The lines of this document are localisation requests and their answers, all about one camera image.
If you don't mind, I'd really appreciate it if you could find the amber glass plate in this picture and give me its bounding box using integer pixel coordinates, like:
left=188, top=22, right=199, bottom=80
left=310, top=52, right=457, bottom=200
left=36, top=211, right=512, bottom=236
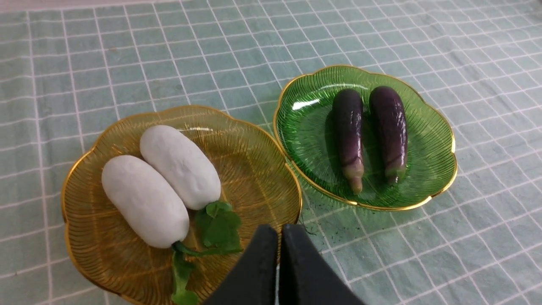
left=61, top=105, right=302, bottom=305

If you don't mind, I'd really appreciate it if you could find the green glass plate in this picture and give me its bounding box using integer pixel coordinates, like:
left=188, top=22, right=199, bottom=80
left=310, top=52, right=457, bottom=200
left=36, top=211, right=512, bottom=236
left=273, top=64, right=458, bottom=211

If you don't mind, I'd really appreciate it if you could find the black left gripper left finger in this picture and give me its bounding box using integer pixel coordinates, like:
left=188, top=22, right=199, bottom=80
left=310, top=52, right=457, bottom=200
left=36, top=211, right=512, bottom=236
left=203, top=225, right=278, bottom=305

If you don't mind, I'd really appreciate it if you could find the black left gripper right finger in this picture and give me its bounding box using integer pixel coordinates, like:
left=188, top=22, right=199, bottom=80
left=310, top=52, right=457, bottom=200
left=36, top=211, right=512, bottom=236
left=279, top=224, right=364, bottom=305

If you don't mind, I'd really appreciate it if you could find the purple eggplant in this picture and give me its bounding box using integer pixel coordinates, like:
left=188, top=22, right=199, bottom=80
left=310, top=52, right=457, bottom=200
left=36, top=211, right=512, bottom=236
left=368, top=86, right=408, bottom=185
left=331, top=89, right=365, bottom=194

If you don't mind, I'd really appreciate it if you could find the white radish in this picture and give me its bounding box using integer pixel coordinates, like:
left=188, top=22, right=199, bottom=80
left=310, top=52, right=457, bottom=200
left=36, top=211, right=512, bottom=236
left=101, top=155, right=242, bottom=305
left=139, top=125, right=242, bottom=256

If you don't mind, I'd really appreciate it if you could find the green checkered tablecloth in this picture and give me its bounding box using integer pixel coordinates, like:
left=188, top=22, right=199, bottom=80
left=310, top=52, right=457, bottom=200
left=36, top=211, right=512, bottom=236
left=0, top=0, right=542, bottom=305

